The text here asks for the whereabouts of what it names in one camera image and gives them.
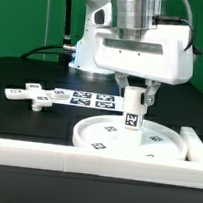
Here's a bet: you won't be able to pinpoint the black camera stand pole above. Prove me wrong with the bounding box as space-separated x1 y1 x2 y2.
62 0 76 52

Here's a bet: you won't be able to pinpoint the white round table top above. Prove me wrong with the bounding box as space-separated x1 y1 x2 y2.
72 115 188 161

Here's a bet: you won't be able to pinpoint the grey cable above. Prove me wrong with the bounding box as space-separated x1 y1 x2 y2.
41 0 57 62

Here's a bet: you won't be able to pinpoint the white cross table base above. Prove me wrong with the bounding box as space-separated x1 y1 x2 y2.
4 83 70 112

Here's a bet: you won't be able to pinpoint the white right fence bar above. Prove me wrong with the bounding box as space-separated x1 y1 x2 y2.
180 126 203 163

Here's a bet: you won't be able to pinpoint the white marker sheet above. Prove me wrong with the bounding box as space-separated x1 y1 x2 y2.
54 90 123 111

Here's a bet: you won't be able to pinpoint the white front fence bar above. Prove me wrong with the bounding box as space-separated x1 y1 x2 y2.
0 138 203 189

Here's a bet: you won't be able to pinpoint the white fence bar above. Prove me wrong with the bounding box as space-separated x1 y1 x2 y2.
0 138 203 189
180 126 203 163

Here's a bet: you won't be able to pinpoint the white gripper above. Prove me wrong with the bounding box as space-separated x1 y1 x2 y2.
93 25 193 106

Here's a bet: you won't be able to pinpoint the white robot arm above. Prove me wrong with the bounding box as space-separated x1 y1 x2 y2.
70 0 194 106

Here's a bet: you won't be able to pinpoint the black cables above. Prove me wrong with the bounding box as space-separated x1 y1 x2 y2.
19 41 78 65

